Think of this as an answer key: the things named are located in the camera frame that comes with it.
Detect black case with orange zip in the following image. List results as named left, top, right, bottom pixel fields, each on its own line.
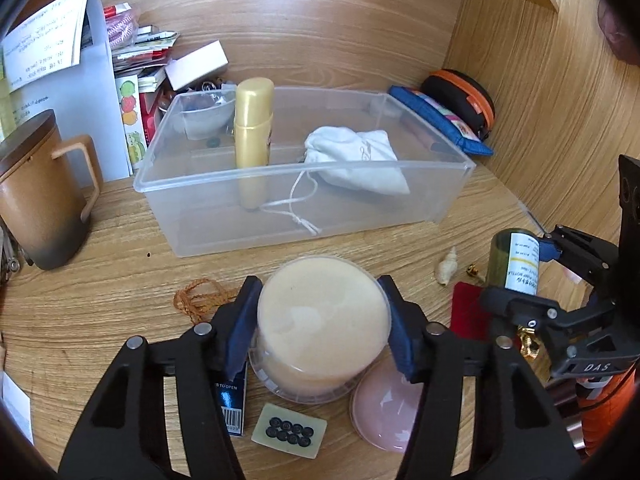
left=420, top=69, right=496, bottom=142

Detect cream round jar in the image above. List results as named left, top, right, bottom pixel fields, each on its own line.
left=248, top=256, right=392, bottom=405

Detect stack of booklets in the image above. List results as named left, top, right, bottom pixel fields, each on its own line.
left=107, top=25, right=181, bottom=146

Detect gold charm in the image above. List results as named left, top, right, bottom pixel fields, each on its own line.
left=517, top=326, right=543, bottom=361

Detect mahjong tile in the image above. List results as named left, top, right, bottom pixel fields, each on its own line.
left=251, top=402, right=328, bottom=459

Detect dark blue small box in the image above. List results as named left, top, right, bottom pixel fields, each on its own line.
left=214, top=360, right=249, bottom=437

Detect orange braided cord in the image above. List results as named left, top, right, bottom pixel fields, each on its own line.
left=173, top=280, right=241, bottom=323

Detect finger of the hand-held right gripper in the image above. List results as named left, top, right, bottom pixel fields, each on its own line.
left=479, top=284, right=619, bottom=377
left=537, top=225, right=623, bottom=301

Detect wooden desktop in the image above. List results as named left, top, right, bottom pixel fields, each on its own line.
left=0, top=72, right=621, bottom=480

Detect green bottle with white label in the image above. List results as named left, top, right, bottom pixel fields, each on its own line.
left=489, top=229, right=546, bottom=297

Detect white paper slip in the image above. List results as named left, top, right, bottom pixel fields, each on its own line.
left=0, top=370, right=33, bottom=446

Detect clear plastic bowl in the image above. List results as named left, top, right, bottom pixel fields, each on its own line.
left=172, top=87, right=238, bottom=141

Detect gold bottle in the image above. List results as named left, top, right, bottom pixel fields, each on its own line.
left=233, top=77, right=276, bottom=210

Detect clear plastic storage box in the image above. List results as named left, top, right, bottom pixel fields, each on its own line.
left=133, top=86, right=477, bottom=259

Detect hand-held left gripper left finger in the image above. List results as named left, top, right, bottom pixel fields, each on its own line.
left=57, top=275, right=266, bottom=480

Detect seashell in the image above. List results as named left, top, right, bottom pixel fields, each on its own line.
left=436, top=246, right=460, bottom=287

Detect bunch of keys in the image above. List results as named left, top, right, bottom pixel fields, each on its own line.
left=190, top=77, right=236, bottom=98

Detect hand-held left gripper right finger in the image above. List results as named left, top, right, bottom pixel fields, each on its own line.
left=376, top=274, right=583, bottom=480

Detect printed paper sheet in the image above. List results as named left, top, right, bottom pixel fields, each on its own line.
left=0, top=0, right=93, bottom=93

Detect brown mug with lid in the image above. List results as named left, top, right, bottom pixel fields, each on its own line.
left=0, top=109, right=104, bottom=271

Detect white small box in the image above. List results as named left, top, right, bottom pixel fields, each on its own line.
left=164, top=40, right=230, bottom=92

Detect fruit print booklet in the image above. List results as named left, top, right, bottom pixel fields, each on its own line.
left=114, top=74, right=148, bottom=173

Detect blue patchwork pouch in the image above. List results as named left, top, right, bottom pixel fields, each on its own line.
left=388, top=85, right=495, bottom=157

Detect white paper folder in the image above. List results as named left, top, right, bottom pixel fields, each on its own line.
left=10, top=0, right=133, bottom=181

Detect pink striped packet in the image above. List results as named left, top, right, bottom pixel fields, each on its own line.
left=102, top=2, right=141, bottom=51

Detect pink round lid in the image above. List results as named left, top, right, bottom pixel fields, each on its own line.
left=349, top=360, right=426, bottom=455

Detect white drawstring pouch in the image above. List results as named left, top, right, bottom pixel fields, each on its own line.
left=257, top=129, right=412, bottom=237

